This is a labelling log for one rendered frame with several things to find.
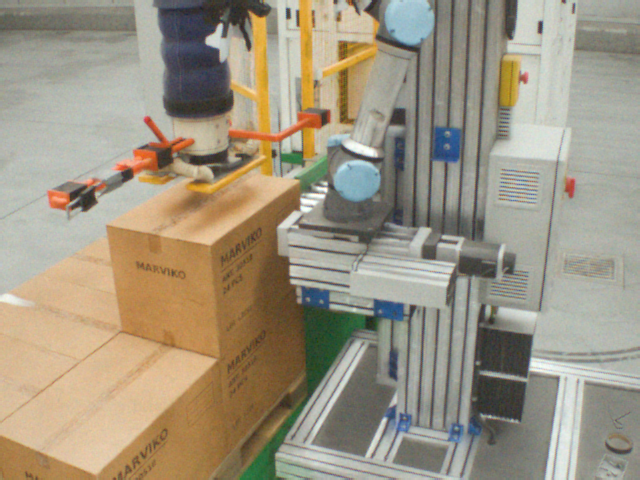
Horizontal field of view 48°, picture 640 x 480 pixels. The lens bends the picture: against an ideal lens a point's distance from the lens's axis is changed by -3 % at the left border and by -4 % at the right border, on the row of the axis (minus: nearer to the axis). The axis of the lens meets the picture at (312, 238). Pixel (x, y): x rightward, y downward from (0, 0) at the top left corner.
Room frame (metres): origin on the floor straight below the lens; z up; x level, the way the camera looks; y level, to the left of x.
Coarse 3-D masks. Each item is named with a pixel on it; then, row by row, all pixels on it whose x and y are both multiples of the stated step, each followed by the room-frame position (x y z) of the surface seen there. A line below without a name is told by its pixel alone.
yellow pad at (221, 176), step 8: (248, 160) 2.33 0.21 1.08; (256, 160) 2.35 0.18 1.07; (264, 160) 2.38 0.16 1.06; (216, 168) 2.19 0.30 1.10; (224, 168) 2.26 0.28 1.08; (232, 168) 2.26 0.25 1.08; (240, 168) 2.27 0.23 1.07; (248, 168) 2.28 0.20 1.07; (216, 176) 2.18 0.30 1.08; (224, 176) 2.19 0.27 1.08; (232, 176) 2.20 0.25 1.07; (240, 176) 2.24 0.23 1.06; (192, 184) 2.13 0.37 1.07; (200, 184) 2.13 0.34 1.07; (208, 184) 2.13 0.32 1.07; (216, 184) 2.13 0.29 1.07; (224, 184) 2.16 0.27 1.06; (208, 192) 2.10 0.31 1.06
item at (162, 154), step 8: (144, 144) 2.12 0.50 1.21; (152, 144) 2.13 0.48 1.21; (160, 144) 2.12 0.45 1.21; (168, 144) 2.10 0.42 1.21; (136, 152) 2.06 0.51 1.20; (144, 152) 2.05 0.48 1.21; (152, 152) 2.04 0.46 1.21; (160, 152) 2.04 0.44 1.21; (168, 152) 2.08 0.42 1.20; (160, 160) 2.05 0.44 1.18; (168, 160) 2.07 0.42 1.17; (144, 168) 2.05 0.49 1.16; (152, 168) 2.04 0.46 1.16; (160, 168) 2.04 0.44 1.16
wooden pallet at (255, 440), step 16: (304, 368) 2.49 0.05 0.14; (304, 384) 2.48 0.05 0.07; (288, 400) 2.38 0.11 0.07; (272, 416) 2.34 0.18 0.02; (288, 416) 2.35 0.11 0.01; (256, 432) 2.24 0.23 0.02; (272, 432) 2.24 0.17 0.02; (240, 448) 2.15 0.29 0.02; (256, 448) 2.15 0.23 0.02; (224, 464) 1.94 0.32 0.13; (240, 464) 2.02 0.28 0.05
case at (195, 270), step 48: (192, 192) 2.41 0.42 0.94; (240, 192) 2.39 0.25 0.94; (288, 192) 2.42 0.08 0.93; (144, 240) 2.07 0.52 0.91; (192, 240) 2.00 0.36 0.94; (240, 240) 2.12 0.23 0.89; (144, 288) 2.09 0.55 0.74; (192, 288) 2.00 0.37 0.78; (240, 288) 2.10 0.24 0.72; (288, 288) 2.39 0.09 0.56; (144, 336) 2.10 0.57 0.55; (192, 336) 2.01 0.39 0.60; (240, 336) 2.08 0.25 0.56
